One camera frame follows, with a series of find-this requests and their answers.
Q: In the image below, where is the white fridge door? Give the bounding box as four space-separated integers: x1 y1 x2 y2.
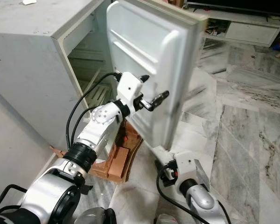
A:
106 0 209 151

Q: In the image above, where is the white small fridge body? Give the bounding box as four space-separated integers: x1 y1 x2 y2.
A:
0 0 115 153

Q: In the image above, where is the red clay brick stack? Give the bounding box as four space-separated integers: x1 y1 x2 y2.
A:
92 124 143 183
50 146 67 158

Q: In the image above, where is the grey robot left leg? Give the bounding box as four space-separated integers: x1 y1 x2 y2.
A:
78 208 118 224

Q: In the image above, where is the white TV cabinet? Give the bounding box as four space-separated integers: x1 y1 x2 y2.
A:
187 8 280 48

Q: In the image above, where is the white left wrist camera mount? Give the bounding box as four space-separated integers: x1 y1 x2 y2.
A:
118 71 146 109

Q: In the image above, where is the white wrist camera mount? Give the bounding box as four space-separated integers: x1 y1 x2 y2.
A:
173 151 197 181
118 71 146 109

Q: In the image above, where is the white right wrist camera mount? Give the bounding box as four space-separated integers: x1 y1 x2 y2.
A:
173 151 197 181

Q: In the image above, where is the white wire fridge shelf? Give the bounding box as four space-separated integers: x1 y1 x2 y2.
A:
75 70 113 110

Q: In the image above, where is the short black left arm cable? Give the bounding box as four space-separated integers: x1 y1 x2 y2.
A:
70 107 95 145

